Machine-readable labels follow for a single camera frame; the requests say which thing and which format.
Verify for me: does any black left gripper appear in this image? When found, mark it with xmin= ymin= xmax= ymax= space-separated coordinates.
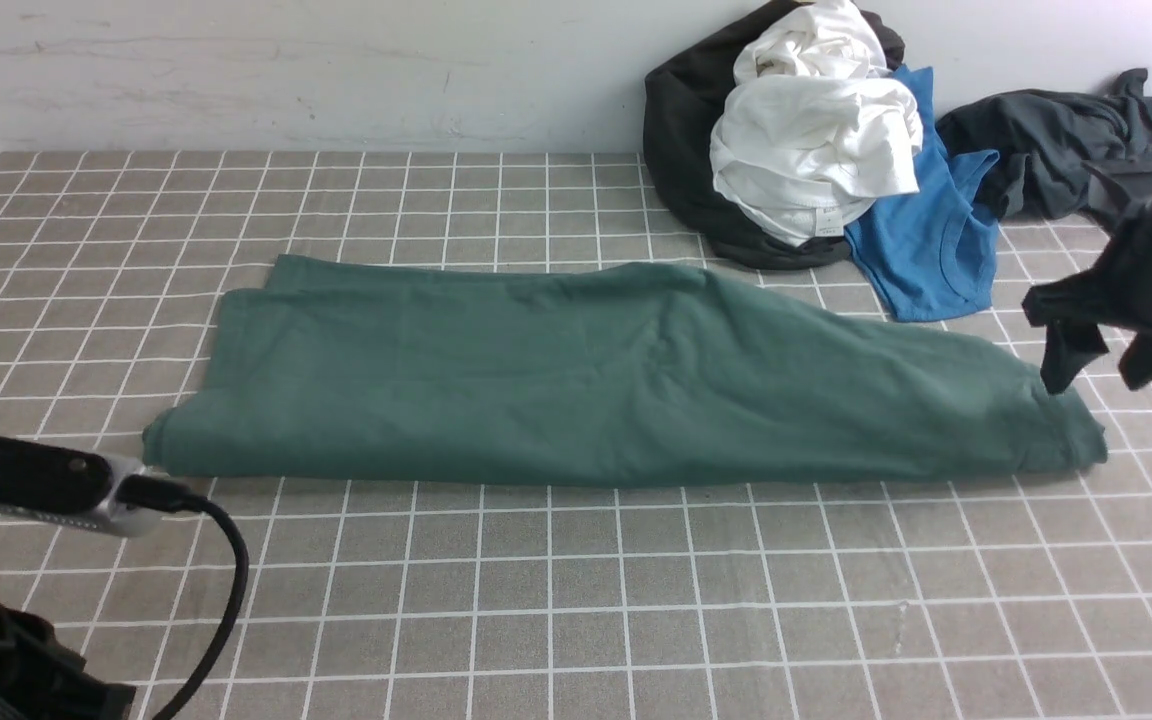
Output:
xmin=0 ymin=425 xmax=137 ymax=720

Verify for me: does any green long sleeve shirt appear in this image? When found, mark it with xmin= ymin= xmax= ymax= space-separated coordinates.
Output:
xmin=142 ymin=255 xmax=1108 ymax=488

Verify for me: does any blue shirt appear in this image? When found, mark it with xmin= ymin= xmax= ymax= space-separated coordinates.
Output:
xmin=846 ymin=67 xmax=998 ymax=323

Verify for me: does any white shirt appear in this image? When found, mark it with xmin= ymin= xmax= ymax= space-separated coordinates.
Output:
xmin=710 ymin=1 xmax=924 ymax=247

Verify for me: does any dark grey garment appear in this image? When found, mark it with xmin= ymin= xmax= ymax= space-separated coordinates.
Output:
xmin=935 ymin=68 xmax=1152 ymax=232

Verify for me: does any grey checked tablecloth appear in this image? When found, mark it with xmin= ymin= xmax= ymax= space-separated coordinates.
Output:
xmin=0 ymin=151 xmax=1152 ymax=719

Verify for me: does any black garment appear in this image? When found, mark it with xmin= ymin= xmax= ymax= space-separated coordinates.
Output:
xmin=643 ymin=1 xmax=905 ymax=272

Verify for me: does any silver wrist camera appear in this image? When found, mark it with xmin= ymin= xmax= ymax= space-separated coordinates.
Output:
xmin=0 ymin=454 xmax=166 ymax=538

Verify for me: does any black camera cable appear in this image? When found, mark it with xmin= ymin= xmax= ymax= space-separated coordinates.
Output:
xmin=116 ymin=476 xmax=250 ymax=720

